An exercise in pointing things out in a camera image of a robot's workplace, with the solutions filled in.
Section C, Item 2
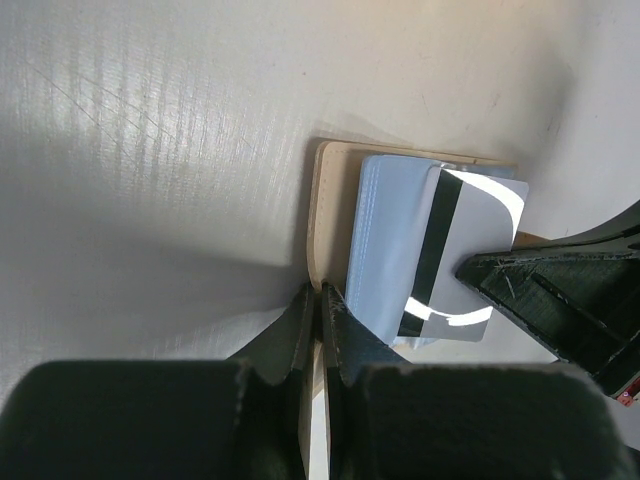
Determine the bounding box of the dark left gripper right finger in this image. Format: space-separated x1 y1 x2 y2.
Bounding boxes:
321 284 630 479

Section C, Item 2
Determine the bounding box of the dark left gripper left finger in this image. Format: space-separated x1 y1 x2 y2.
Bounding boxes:
1 285 314 479

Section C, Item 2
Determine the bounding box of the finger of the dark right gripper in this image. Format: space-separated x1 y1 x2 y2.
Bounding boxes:
456 204 640 398

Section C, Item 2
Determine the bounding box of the beige card holder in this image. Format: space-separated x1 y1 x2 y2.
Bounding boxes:
305 138 546 480

